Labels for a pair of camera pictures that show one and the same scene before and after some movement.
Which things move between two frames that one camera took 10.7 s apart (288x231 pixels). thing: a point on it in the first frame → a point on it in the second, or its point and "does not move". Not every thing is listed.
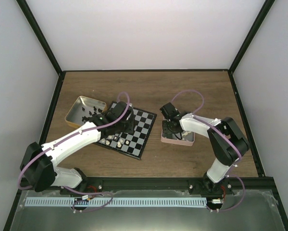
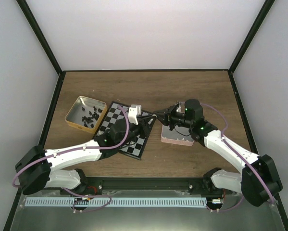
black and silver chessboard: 132,144 does not move
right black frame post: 251,34 does not move
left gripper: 131,128 → 144,122
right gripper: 165,130 → 168,117
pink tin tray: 187,138 does not move
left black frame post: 28,12 does not move
